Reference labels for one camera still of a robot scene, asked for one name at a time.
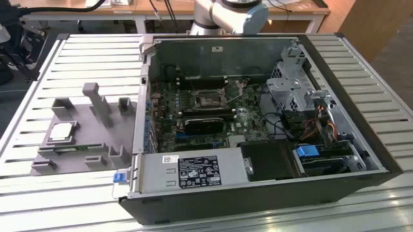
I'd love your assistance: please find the black RAM slot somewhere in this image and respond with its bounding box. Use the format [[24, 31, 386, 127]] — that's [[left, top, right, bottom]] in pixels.
[[178, 77, 226, 86], [183, 114, 234, 120], [182, 109, 231, 116], [179, 83, 227, 91]]

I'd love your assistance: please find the green RAM stick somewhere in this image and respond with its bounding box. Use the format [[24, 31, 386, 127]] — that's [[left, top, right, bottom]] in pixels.
[[55, 144, 104, 153]]

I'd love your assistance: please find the open black PC case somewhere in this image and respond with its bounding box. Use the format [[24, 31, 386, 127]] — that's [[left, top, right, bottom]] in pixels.
[[111, 32, 404, 227]]

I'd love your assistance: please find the silver square CPU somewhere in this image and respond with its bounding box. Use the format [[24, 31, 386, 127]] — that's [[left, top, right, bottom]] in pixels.
[[47, 122, 77, 143]]

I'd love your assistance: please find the CPU socket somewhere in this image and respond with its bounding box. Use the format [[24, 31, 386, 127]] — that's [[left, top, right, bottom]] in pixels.
[[192, 90, 227, 111]]

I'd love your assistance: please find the silver metal drive cage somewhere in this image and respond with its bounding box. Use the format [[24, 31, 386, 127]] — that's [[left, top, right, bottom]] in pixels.
[[265, 45, 325, 112]]

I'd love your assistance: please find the blue plastic case latch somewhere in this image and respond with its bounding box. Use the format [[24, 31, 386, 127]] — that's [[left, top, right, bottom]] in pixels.
[[112, 170, 130, 185]]

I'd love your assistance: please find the blue disk carrier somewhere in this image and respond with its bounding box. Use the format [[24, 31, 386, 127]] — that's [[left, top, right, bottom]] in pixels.
[[294, 144, 321, 160]]

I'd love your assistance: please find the metal socket cover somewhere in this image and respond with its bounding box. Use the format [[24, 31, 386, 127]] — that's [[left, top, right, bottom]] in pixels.
[[235, 79, 251, 97]]

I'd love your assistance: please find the orange and yellow wire bundle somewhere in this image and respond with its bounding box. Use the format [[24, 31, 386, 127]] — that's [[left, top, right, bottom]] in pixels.
[[299, 117, 341, 142]]

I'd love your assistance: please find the green motherboard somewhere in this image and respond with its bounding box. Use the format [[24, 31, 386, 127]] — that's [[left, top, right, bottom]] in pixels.
[[148, 76, 271, 153]]

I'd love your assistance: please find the thick black cable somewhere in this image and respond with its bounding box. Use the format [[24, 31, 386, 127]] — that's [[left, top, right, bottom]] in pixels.
[[17, 0, 109, 16]]

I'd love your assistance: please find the thin metal locking lever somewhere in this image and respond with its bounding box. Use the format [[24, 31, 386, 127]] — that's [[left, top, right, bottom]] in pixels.
[[224, 92, 248, 104]]

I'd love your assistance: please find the grey plastic parts rack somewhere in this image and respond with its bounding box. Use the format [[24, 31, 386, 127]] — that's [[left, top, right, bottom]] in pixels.
[[29, 82, 138, 176]]

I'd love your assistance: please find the silver chipset heat sink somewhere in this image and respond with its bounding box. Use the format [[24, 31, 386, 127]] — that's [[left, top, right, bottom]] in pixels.
[[230, 134, 248, 146]]

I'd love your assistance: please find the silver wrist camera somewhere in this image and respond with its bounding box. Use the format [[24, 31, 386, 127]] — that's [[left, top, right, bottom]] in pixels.
[[0, 23, 12, 43]]

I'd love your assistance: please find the silver power supply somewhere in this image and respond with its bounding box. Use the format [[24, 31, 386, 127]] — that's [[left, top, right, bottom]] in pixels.
[[128, 146, 250, 194]]

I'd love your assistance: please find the black graphics card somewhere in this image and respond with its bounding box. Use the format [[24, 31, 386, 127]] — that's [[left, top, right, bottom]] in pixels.
[[183, 117, 226, 135]]

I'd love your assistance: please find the black wire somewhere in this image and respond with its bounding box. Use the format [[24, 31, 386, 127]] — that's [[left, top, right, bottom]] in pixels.
[[259, 110, 297, 142]]

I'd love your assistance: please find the wooden desk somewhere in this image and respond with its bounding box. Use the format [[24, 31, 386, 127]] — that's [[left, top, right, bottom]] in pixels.
[[19, 0, 331, 34]]

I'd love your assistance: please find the wooden cabinet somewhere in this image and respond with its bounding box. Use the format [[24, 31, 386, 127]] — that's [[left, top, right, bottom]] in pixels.
[[337, 0, 413, 62]]

